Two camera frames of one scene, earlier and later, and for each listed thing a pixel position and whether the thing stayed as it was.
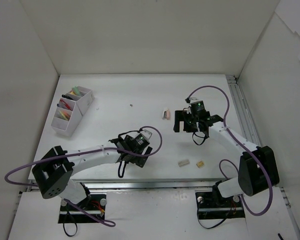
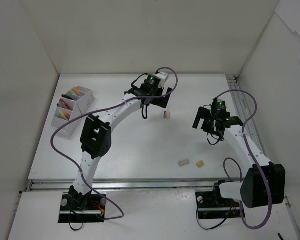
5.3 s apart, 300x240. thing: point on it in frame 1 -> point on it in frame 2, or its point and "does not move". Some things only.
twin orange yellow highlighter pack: [65, 115] does not move
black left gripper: [142, 159] -> [163, 99]
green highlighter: [77, 91] -> [71, 92]
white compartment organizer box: [70, 109] does not move
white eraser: [183, 162] does not move
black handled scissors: [67, 97] does not move
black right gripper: [179, 120] -> [205, 118]
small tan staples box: [200, 164] does not move
